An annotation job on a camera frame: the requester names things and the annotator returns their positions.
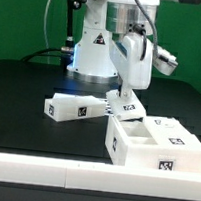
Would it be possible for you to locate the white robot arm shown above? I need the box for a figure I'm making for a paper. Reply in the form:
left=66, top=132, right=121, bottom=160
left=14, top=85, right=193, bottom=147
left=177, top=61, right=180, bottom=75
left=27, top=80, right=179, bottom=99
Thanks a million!
left=69, top=0, right=160, bottom=92

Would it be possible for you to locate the white base sheet with tags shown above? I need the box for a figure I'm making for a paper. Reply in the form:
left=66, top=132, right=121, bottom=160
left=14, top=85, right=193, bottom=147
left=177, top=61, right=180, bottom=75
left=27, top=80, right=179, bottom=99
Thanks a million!
left=100, top=98, right=113, bottom=115

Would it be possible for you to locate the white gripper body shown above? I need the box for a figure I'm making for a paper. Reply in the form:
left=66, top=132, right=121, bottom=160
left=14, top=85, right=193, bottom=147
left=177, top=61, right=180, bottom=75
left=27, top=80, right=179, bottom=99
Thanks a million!
left=109, top=32, right=153, bottom=90

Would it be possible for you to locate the white cabinet body box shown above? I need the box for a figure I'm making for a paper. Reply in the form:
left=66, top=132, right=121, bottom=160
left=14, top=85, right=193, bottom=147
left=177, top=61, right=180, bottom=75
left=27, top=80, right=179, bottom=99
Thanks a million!
left=105, top=116, right=201, bottom=173

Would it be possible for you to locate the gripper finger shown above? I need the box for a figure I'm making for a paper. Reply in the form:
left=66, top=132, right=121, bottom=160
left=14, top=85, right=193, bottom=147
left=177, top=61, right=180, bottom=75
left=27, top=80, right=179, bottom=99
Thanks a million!
left=119, top=86, right=132, bottom=98

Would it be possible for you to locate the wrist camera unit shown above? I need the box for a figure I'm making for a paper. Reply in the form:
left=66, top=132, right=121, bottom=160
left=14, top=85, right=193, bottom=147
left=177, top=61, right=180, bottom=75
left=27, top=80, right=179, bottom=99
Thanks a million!
left=153, top=48, right=178, bottom=75

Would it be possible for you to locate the white front fence bar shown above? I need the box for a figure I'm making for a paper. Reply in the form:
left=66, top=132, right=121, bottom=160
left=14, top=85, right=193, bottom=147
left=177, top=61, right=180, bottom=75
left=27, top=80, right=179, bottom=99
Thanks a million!
left=0, top=152, right=201, bottom=201

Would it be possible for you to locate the black cable bundle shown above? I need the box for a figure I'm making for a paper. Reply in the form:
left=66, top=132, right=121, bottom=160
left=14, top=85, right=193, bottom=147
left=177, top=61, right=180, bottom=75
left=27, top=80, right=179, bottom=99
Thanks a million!
left=20, top=44, right=67, bottom=66

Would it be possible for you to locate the white cabinet top block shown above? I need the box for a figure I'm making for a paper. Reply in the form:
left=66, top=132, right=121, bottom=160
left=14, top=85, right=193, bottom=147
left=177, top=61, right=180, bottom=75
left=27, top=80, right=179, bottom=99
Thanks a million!
left=44, top=93, right=106, bottom=122

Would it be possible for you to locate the braided grey cable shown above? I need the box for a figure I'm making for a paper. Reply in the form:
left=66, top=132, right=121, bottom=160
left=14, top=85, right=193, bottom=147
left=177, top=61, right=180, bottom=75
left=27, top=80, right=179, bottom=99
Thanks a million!
left=124, top=0, right=164, bottom=58

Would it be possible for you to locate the grey thin cable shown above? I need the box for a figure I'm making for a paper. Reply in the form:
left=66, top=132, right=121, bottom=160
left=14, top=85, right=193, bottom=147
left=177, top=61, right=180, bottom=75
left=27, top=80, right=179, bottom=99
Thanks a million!
left=38, top=0, right=65, bottom=66

